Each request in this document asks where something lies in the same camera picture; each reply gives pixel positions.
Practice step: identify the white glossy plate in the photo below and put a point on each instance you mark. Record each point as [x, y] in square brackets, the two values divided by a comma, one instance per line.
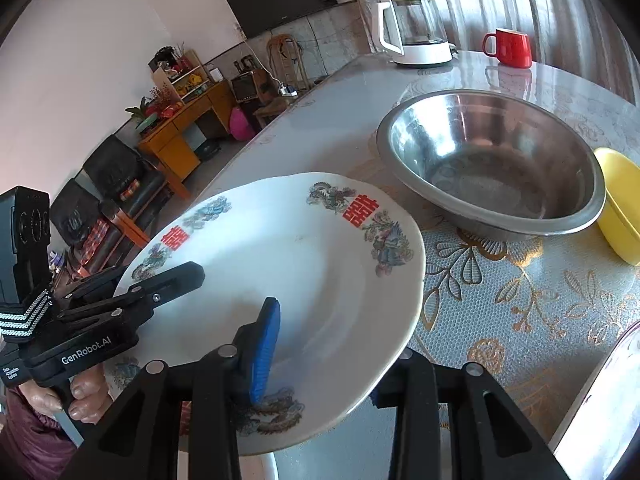
[605, 410]

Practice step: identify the white plate with floral print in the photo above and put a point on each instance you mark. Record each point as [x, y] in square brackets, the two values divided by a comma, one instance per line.
[310, 270]

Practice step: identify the black armchair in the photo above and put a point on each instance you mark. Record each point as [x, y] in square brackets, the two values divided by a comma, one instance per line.
[75, 215]
[115, 165]

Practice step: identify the person's left hand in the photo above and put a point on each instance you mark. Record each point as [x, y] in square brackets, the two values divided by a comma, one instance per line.
[87, 392]

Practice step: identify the stainless steel basin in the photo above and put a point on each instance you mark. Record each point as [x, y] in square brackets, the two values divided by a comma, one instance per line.
[490, 160]

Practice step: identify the red mug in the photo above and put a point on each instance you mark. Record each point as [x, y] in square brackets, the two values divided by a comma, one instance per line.
[512, 47]

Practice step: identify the white power strip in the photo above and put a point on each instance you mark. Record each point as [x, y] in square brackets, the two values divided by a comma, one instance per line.
[289, 91]

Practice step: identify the wooden shelf with ornaments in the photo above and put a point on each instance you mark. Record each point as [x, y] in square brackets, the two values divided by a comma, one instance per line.
[180, 75]

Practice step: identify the green potted plant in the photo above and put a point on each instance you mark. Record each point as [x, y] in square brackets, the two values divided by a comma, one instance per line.
[142, 115]

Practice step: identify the yellow plastic bowl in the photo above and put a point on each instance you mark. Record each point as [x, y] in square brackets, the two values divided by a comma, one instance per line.
[622, 200]

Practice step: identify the person's left forearm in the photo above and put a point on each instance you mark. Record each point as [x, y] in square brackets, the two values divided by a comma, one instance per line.
[30, 445]

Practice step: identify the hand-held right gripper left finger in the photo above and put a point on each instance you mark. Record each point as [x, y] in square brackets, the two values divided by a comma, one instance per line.
[267, 350]

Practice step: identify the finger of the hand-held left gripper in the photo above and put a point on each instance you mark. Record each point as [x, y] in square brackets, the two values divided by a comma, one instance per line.
[95, 280]
[165, 285]

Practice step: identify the small old monitor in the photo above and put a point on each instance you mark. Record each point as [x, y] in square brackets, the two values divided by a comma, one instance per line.
[245, 87]

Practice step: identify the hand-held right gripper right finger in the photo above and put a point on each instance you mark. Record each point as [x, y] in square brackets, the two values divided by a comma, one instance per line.
[420, 385]

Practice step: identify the pink ball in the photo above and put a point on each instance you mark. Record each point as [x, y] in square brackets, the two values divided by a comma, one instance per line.
[241, 125]

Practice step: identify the bentwood chair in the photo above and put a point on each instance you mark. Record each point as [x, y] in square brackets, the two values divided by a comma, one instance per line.
[287, 60]

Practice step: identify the white glass electric kettle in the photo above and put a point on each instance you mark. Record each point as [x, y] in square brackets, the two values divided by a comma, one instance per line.
[420, 55]

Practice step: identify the orange wooden desk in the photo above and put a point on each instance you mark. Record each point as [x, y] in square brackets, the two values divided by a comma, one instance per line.
[170, 145]

